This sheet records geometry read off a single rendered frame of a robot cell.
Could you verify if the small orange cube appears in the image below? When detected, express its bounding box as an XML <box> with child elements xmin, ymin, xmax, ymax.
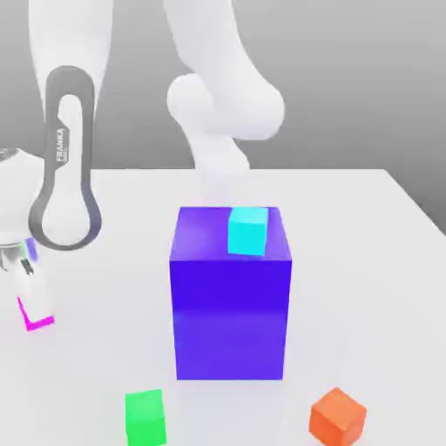
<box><xmin>308</xmin><ymin>386</ymin><xmax>368</xmax><ymax>446</ymax></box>

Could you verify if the small green cube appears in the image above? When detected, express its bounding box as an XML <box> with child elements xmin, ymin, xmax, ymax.
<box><xmin>125</xmin><ymin>389</ymin><xmax>168</xmax><ymax>446</ymax></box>

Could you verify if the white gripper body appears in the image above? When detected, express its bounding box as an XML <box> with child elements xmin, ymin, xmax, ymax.
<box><xmin>12</xmin><ymin>270</ymin><xmax>55</xmax><ymax>323</ymax></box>

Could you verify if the small magenta cube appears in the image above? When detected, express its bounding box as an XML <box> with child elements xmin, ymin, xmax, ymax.
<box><xmin>17</xmin><ymin>295</ymin><xmax>56</xmax><ymax>333</ymax></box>

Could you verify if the small cyan cube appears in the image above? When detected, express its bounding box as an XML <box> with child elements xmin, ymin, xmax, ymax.
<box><xmin>226</xmin><ymin>206</ymin><xmax>270</xmax><ymax>258</ymax></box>

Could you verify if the large purple box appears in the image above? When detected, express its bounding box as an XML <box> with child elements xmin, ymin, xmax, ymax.
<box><xmin>169</xmin><ymin>206</ymin><xmax>293</xmax><ymax>382</ymax></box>

